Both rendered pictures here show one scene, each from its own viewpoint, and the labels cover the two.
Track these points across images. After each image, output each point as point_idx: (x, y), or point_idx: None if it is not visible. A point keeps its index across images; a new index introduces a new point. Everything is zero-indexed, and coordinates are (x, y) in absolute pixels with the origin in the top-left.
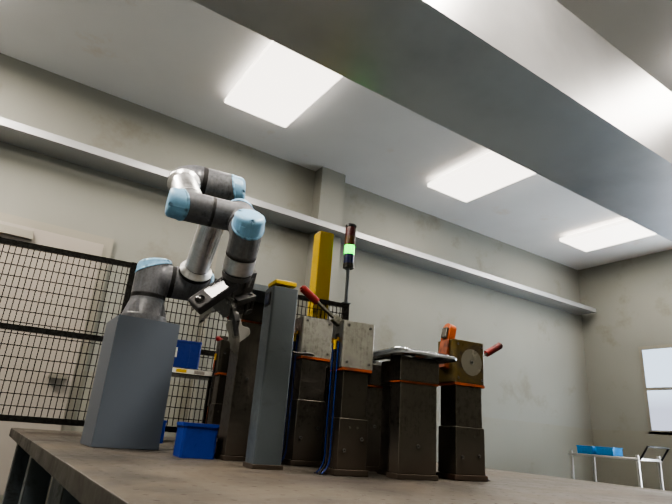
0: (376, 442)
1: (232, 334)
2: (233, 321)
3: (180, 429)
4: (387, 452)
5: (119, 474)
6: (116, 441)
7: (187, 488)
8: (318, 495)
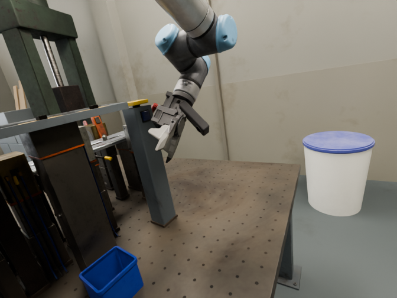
0: None
1: (176, 146)
2: (179, 136)
3: (123, 278)
4: (125, 186)
5: (275, 202)
6: None
7: (269, 179)
8: (237, 170)
